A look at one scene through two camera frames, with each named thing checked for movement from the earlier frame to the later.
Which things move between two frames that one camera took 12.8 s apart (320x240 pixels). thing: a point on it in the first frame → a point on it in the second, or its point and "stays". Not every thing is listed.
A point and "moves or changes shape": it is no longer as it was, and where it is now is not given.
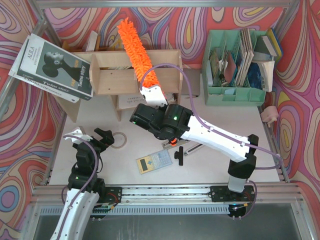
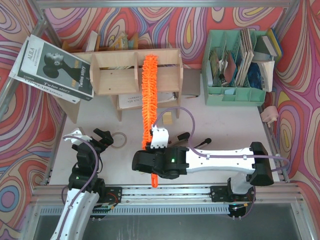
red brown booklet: [230, 68] stays
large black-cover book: [42, 64] stays
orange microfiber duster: [147, 78] moves or changes shape
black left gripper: [96, 142] stays
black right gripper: [139, 118] → [139, 162]
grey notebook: [194, 75] stays
